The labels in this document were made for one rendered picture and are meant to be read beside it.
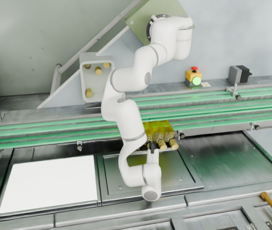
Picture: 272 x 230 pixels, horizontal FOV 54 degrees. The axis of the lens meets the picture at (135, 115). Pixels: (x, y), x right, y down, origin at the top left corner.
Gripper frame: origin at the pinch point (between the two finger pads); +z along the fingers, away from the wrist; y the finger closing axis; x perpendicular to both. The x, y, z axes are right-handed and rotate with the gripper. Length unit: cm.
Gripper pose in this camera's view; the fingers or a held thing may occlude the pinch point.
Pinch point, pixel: (152, 149)
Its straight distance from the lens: 126.2
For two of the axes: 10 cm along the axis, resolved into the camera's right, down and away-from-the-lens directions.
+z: 0.7, -4.9, 8.7
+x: -10.0, -0.3, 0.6
